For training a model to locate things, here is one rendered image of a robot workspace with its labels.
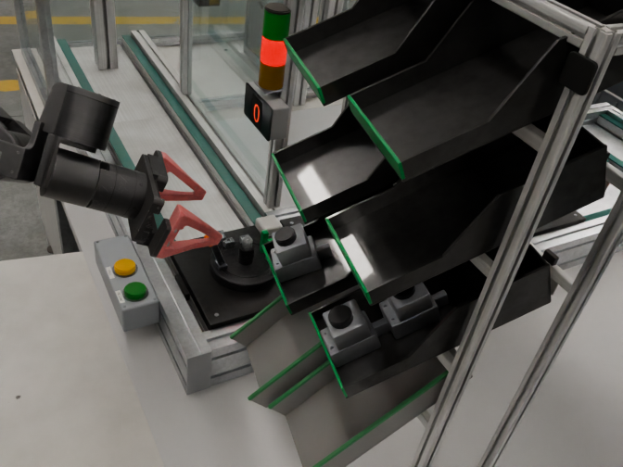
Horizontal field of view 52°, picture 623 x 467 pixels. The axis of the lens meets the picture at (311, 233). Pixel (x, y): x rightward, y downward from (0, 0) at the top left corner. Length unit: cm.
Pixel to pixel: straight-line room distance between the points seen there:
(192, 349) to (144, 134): 81
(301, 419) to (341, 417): 7
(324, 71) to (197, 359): 59
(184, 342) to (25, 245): 182
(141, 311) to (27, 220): 185
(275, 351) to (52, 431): 40
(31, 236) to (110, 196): 220
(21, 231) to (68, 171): 225
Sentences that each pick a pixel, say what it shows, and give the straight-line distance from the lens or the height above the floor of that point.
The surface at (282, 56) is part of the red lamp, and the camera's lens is 125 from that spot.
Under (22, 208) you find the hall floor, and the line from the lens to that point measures 311.
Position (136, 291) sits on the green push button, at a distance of 122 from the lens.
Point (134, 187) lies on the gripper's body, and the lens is 76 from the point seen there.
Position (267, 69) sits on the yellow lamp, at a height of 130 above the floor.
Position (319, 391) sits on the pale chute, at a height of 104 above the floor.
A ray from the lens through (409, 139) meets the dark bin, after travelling 63.
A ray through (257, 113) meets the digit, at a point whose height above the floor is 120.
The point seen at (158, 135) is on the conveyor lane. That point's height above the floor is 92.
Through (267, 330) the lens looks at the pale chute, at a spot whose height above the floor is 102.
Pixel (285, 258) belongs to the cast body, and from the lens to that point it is 88.
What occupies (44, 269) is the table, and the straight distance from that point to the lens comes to 146.
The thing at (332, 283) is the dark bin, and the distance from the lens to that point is 87.
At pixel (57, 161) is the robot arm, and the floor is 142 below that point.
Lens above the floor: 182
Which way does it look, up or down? 38 degrees down
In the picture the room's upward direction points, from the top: 9 degrees clockwise
